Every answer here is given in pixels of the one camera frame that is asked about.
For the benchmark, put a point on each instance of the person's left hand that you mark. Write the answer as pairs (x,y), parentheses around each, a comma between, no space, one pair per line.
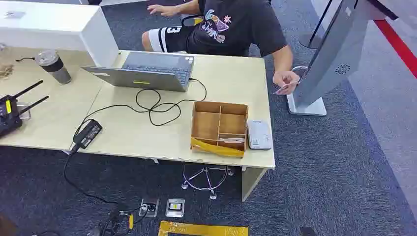
(284,79)

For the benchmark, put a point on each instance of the grey kiosk stand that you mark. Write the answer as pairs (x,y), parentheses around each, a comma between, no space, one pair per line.
(329,58)

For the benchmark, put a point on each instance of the white counter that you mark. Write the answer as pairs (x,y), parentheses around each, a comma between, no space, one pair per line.
(49,29)

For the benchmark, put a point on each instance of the grey cup with clear lid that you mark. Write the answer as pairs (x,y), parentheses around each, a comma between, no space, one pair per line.
(55,68)

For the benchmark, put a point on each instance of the yellow tape strip on box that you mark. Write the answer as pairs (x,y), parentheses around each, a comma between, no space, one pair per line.
(215,150)

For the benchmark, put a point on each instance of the wooden card box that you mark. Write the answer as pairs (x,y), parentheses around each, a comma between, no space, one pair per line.
(205,125)

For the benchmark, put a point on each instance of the person's right hand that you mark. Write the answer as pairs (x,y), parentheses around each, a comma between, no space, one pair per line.
(164,10)

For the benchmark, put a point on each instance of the steel floor socket, closed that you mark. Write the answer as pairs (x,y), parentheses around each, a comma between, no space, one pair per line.
(175,207)

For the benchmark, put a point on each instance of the chrome chair base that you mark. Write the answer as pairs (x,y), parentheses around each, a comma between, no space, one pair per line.
(208,189)

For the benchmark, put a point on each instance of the stack of cards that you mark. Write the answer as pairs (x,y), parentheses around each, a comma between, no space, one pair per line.
(232,140)

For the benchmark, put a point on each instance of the red floor strip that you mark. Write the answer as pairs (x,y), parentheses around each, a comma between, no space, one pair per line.
(397,45)

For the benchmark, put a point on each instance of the black pole with round base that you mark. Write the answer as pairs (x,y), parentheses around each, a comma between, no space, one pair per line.
(309,40)

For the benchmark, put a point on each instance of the small silver object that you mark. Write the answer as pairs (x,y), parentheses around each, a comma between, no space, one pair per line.
(25,112)

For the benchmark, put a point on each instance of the grey laptop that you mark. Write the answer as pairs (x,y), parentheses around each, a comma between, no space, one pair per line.
(143,76)

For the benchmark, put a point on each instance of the person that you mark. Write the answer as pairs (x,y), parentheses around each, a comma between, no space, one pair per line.
(234,35)

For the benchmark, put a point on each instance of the yellow floor tape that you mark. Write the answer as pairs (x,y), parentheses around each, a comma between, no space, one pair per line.
(208,229)

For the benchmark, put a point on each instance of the black power adapter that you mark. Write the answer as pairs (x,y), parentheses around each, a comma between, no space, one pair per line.
(87,134)

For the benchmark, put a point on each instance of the steel floor socket with plugs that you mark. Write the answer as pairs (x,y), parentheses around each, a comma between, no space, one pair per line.
(149,208)

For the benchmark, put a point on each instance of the small card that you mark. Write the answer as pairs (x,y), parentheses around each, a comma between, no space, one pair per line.
(286,86)

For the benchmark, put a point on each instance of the black radio unit with antennas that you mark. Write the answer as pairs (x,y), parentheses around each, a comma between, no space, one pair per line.
(8,117)

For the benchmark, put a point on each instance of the white card reader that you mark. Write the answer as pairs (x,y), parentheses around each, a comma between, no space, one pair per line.
(259,135)

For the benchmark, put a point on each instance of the pale wooden desk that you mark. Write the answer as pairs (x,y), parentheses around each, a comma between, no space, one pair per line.
(49,114)
(137,130)

